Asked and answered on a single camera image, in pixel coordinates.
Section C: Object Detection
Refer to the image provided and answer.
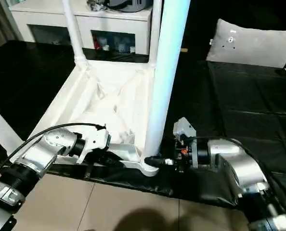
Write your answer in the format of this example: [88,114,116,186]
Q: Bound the grey window curtain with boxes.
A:
[0,0,25,53]

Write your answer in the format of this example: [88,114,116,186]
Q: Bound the white cabinet with glass doors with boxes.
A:
[9,0,151,55]

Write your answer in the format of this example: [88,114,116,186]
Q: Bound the white plastic table top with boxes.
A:
[21,59,162,178]

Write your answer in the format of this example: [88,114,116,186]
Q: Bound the grey printed pillow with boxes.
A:
[206,18,286,69]

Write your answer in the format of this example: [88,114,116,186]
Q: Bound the black plastic packet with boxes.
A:
[86,0,109,12]

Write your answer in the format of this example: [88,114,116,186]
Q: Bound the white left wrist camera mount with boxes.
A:
[77,129,111,166]

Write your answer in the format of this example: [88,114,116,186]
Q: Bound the black work mat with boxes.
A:
[0,39,286,217]

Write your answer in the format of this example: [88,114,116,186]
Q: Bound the grey bag with black strap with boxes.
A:
[106,0,153,13]

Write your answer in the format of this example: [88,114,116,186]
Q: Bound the black sofa with gold label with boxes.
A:
[162,0,286,69]

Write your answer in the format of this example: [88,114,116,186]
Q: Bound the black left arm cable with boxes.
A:
[0,123,107,181]

